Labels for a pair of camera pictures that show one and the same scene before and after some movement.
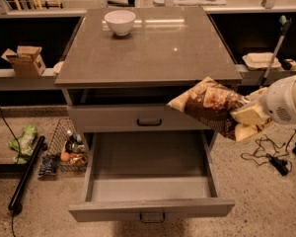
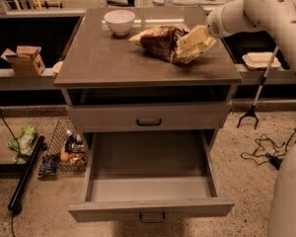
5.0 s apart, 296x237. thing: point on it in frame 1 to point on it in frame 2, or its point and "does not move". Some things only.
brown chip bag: x=210 y=102 to x=162 y=41
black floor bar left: x=27 y=172 does not move
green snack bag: x=26 y=143 does not move
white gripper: x=276 y=101 to x=219 y=24
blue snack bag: x=48 y=166 does not move
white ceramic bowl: x=120 y=22 does not move
